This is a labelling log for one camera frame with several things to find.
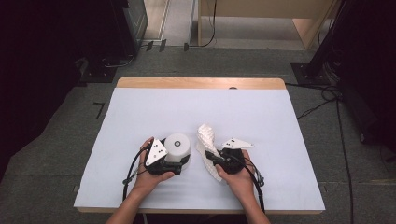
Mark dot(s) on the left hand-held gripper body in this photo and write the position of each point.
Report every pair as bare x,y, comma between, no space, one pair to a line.
156,152

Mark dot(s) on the black stand base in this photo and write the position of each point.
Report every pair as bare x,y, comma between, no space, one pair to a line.
311,73

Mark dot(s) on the grey metal rail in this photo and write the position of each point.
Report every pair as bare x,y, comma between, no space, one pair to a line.
165,18

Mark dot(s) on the pale table cover sheet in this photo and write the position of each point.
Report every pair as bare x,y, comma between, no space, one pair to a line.
202,109

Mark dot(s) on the black tape mark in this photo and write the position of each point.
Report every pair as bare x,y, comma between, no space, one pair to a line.
101,109

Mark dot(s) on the dark curtain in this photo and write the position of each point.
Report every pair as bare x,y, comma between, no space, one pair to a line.
373,62
31,62

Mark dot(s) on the person's right hand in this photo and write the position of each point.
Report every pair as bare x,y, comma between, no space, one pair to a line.
241,183

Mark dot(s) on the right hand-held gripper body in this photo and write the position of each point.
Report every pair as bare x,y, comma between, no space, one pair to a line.
233,160

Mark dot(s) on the light wooden desk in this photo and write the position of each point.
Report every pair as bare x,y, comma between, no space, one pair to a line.
249,7

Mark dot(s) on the person's left hand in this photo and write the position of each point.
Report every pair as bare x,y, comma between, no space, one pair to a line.
149,183

